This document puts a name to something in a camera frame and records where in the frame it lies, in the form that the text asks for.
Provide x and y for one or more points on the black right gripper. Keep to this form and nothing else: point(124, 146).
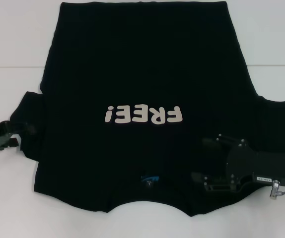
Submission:
point(264, 168)

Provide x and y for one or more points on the black shirt with FREE print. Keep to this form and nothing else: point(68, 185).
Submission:
point(142, 74)

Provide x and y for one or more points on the silver right connector plug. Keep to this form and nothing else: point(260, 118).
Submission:
point(274, 189)

